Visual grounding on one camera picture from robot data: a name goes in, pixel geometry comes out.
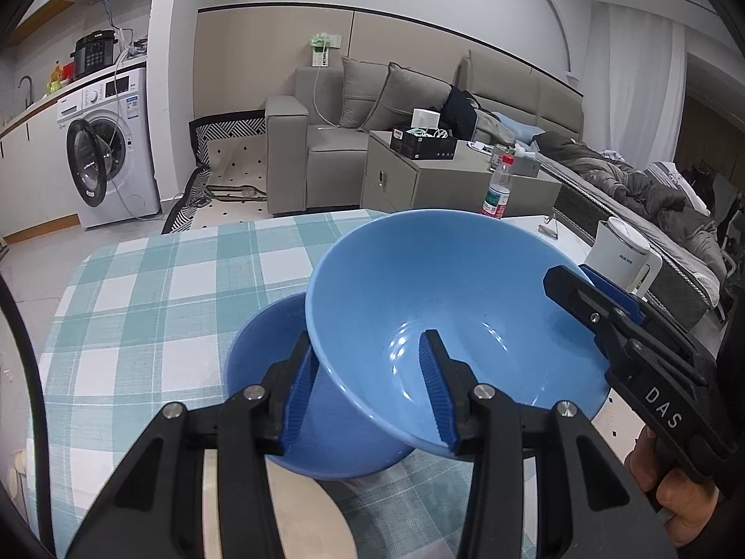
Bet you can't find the light blue ribbed bowl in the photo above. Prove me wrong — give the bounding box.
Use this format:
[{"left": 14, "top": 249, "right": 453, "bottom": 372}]
[{"left": 305, "top": 210, "right": 609, "bottom": 457}]

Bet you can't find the beige plate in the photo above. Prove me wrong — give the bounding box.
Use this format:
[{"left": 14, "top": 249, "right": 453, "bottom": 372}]
[{"left": 202, "top": 449, "right": 357, "bottom": 558}]

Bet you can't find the large dark blue bowl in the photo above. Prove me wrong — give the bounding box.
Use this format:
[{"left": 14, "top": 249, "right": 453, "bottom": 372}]
[{"left": 222, "top": 293, "right": 413, "bottom": 481}]

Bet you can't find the kitchen faucet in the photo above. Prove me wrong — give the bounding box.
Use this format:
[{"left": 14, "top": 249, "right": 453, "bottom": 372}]
[{"left": 18, "top": 75, "right": 34, "bottom": 110}]

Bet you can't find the person's right hand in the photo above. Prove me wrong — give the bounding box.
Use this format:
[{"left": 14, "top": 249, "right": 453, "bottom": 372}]
[{"left": 624, "top": 427, "right": 720, "bottom": 548}]

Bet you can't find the white electric kettle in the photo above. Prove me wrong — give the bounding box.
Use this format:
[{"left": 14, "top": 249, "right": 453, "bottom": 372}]
[{"left": 585, "top": 216, "right": 663, "bottom": 298}]

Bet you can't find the grey blanket on bed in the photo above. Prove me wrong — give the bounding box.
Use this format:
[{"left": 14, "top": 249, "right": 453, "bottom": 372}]
[{"left": 533, "top": 131, "right": 727, "bottom": 301}]

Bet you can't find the white marble side table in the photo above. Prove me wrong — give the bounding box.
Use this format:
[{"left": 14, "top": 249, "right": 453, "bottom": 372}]
[{"left": 504, "top": 215, "right": 591, "bottom": 265}]

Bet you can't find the plastic water bottle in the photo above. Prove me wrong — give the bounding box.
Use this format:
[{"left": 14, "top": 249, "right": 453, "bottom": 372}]
[{"left": 481, "top": 154, "right": 514, "bottom": 218}]

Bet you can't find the teal checkered tablecloth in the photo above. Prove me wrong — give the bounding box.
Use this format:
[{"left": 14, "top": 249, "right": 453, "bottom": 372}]
[{"left": 38, "top": 210, "right": 471, "bottom": 558}]

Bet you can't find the black organizer box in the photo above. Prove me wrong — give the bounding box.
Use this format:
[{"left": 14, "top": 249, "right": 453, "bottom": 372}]
[{"left": 390, "top": 128, "right": 458, "bottom": 160}]

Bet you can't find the grey cabinet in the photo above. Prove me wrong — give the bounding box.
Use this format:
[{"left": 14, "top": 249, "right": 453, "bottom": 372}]
[{"left": 361, "top": 131, "right": 562, "bottom": 217}]

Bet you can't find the patterned floor mat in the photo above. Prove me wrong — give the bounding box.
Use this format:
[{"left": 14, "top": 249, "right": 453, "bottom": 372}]
[{"left": 162, "top": 110, "right": 270, "bottom": 235}]

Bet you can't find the grey sofa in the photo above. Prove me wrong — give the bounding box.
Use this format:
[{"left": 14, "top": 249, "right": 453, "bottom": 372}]
[{"left": 265, "top": 49, "right": 583, "bottom": 215}]

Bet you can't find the white washing machine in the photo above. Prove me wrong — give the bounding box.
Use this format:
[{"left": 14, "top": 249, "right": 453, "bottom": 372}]
[{"left": 57, "top": 67, "right": 160, "bottom": 228}]

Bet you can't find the yellow oil bottle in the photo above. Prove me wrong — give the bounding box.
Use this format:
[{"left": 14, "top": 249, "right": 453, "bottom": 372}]
[{"left": 46, "top": 62, "right": 64, "bottom": 95}]

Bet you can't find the black pressure cooker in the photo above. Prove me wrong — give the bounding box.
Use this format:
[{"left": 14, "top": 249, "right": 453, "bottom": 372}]
[{"left": 71, "top": 29, "right": 117, "bottom": 81}]

